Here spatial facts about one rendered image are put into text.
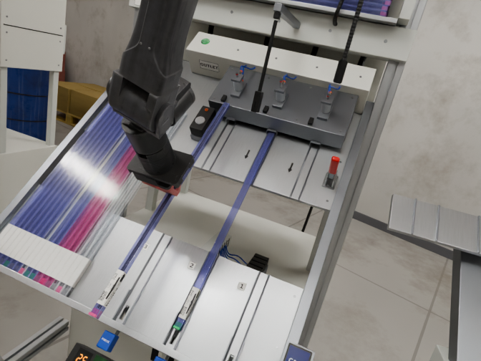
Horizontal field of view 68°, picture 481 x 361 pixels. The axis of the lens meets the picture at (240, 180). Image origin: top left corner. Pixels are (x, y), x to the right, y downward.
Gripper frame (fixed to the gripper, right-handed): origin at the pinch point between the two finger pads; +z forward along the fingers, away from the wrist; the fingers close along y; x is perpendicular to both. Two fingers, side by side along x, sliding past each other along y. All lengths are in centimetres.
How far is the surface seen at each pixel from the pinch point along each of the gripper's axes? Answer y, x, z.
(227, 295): -15.7, 12.0, 11.4
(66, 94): 343, -193, 240
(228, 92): 3.2, -32.0, 3.9
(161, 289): -3.2, 15.9, 11.0
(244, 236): 1, -23, 67
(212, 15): 16, -51, -3
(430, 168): -92, -207, 220
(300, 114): -15.7, -31.1, 4.5
